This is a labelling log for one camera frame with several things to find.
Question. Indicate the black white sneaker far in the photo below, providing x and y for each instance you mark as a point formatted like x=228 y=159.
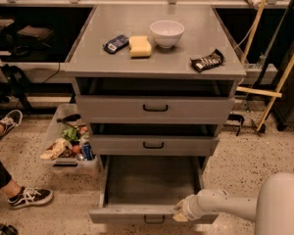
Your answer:
x=10 y=121

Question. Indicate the black chocolate bar wrapper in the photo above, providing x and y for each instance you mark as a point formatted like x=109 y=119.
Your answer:
x=215 y=59

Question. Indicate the grey drawer cabinet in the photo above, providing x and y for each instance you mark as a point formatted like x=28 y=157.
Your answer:
x=166 y=73

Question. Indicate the blue snack packet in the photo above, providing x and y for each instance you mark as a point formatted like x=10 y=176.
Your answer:
x=116 y=44

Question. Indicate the grey top drawer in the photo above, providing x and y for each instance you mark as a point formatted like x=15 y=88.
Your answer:
x=162 y=110

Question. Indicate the black white sneaker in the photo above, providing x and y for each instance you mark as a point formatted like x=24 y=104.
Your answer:
x=31 y=197
x=10 y=121

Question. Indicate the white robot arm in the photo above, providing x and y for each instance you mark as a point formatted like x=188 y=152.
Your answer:
x=272 y=211

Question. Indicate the wooden broom stick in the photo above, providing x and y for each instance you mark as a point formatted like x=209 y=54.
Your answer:
x=253 y=31

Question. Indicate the blue soda can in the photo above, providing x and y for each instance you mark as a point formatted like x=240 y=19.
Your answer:
x=87 y=152

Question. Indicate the grey bottom drawer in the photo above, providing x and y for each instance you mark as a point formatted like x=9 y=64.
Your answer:
x=145 y=189

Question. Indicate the yellow sponge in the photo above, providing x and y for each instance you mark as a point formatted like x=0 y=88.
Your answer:
x=139 y=46

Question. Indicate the clear plastic storage bin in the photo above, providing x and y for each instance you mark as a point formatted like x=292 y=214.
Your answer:
x=71 y=161

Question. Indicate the grey drawer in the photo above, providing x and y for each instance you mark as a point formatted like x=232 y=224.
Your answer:
x=125 y=145
x=162 y=110
x=145 y=189

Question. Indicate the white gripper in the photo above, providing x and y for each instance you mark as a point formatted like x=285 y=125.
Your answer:
x=190 y=207

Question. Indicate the black white sneaker near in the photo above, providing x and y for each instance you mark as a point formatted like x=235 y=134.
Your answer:
x=31 y=197

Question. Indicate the grey middle drawer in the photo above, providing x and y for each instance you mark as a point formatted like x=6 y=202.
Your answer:
x=125 y=145

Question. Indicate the white bowl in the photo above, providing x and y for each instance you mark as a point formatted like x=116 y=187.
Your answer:
x=166 y=33

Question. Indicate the beige crumpled snack bag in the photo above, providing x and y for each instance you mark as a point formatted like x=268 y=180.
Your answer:
x=56 y=149

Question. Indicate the green leafy toy vegetable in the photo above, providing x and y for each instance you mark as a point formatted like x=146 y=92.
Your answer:
x=70 y=134

